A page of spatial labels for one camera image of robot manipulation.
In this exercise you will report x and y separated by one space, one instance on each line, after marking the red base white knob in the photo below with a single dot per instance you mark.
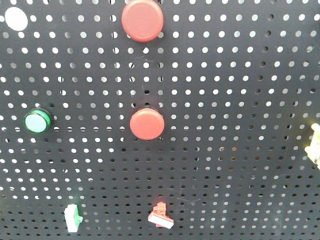
159 218

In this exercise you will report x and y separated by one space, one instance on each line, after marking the green base white knob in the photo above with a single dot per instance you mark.
72 218

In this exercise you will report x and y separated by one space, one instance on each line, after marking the lower red round button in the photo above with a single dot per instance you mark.
147 124

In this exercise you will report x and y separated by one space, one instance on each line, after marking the red round button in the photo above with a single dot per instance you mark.
147 124
142 20

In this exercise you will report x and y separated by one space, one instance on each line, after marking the black perforated pegboard panel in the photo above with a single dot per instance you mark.
237 83

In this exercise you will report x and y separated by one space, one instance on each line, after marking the upper red round button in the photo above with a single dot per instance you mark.
142 20

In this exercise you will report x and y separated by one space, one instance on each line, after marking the green round button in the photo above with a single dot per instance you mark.
37 120

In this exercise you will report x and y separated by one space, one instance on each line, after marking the yellow lever switch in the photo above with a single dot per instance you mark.
313 150

